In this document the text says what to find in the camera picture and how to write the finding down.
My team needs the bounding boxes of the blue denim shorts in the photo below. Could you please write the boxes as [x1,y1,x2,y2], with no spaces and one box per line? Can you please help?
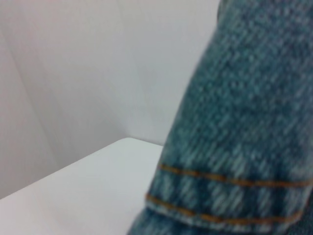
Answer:
[126,0,313,235]

